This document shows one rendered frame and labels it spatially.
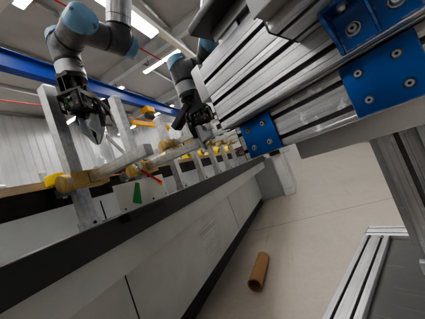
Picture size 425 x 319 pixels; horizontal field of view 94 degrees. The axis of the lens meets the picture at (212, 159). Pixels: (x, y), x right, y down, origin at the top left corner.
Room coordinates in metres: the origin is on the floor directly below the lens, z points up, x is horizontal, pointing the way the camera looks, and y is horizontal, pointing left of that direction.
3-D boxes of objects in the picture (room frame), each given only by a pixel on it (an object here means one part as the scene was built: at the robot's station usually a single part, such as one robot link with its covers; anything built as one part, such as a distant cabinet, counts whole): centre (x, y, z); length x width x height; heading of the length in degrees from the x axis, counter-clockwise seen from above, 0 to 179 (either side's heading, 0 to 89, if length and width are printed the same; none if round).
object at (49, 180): (0.69, 0.53, 0.85); 0.08 x 0.08 x 0.11
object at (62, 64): (0.58, 0.31, 1.16); 0.08 x 0.08 x 0.05
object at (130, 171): (0.84, 0.29, 0.85); 0.13 x 0.06 x 0.05; 156
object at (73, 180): (0.61, 0.39, 0.84); 0.13 x 0.06 x 0.05; 156
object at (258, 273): (1.32, -0.04, 0.04); 0.30 x 0.08 x 0.08; 156
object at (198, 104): (0.72, -0.01, 0.97); 0.09 x 0.08 x 0.12; 66
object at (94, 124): (0.58, 0.29, 0.97); 0.06 x 0.03 x 0.09; 176
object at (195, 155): (1.27, 0.10, 0.88); 0.03 x 0.03 x 0.48; 66
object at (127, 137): (0.82, 0.30, 0.93); 0.03 x 0.03 x 0.48; 66
